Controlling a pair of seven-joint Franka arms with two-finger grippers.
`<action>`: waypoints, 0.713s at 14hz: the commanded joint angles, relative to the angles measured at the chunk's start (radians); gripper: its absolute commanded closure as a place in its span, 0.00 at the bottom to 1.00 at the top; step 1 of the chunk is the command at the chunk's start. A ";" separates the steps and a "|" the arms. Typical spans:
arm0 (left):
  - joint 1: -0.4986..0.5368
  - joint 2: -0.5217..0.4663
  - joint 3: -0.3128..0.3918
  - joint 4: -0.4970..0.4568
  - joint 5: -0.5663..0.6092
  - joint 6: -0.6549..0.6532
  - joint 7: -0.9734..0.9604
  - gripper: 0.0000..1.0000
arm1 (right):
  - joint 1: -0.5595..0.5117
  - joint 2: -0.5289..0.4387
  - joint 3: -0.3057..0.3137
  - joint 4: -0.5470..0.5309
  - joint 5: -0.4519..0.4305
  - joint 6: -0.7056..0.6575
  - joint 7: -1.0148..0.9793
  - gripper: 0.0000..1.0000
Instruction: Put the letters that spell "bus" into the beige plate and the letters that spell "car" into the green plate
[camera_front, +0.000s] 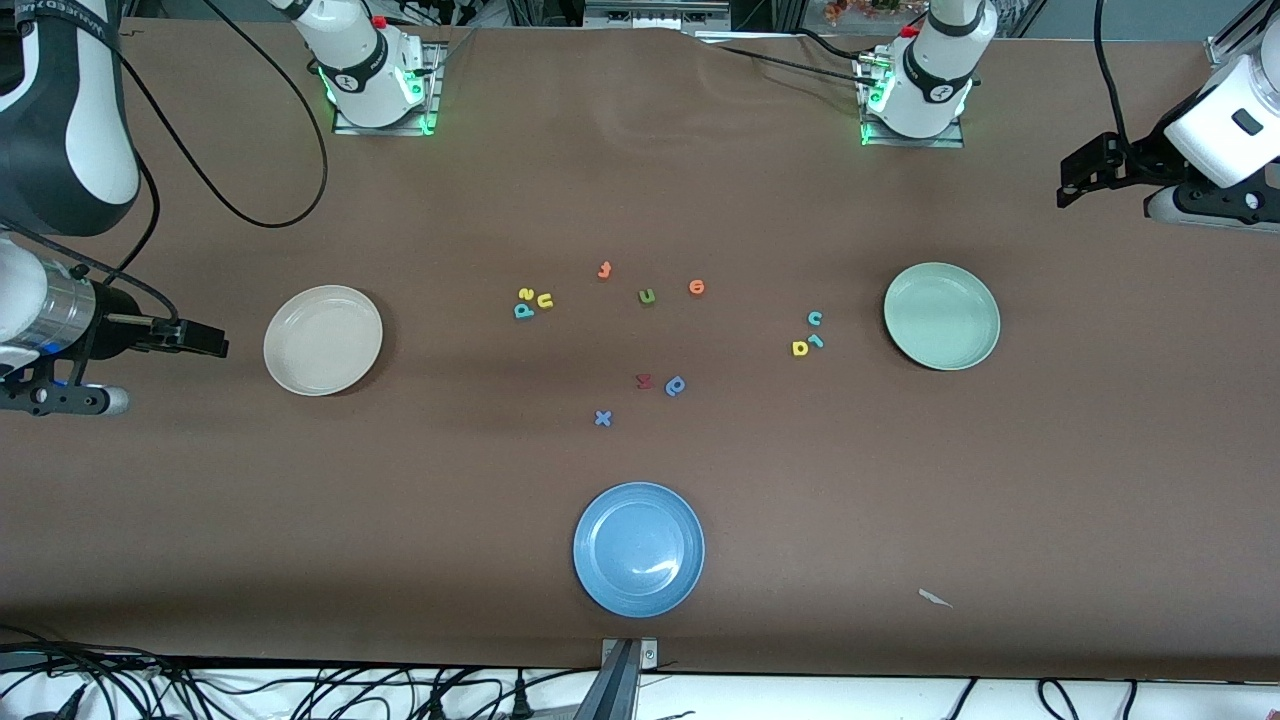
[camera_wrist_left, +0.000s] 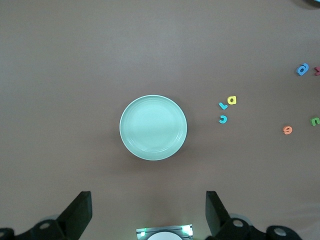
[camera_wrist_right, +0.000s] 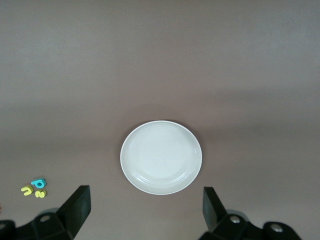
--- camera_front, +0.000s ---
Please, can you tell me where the beige round plate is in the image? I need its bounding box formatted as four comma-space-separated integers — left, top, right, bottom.
263, 285, 384, 397

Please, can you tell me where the pale green round plate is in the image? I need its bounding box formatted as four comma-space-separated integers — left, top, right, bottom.
883, 262, 1002, 372

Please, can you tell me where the orange leafy decoration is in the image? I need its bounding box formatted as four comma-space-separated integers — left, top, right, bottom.
822, 0, 906, 23

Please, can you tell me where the grey device with ports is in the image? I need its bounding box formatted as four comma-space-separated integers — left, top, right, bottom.
583, 0, 733, 33

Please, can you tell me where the blue round plate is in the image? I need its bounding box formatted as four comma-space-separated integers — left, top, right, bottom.
572, 482, 706, 619

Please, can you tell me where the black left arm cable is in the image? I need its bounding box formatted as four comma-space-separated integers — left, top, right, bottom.
1093, 0, 1141, 161

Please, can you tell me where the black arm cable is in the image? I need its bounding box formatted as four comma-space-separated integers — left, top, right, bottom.
1093, 0, 1141, 161
0, 0, 331, 326

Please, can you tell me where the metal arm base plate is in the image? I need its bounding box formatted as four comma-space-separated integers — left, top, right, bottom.
333, 45, 443, 136
858, 55, 966, 149

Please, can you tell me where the aluminium frame profile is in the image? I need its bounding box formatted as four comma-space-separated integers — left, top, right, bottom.
1205, 0, 1280, 69

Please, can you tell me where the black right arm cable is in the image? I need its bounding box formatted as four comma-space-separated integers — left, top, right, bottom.
0, 0, 331, 326

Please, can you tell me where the black cable on table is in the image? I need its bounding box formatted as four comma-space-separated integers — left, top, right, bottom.
690, 28, 881, 91

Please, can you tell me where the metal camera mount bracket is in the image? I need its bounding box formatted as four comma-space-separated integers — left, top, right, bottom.
598, 637, 661, 720

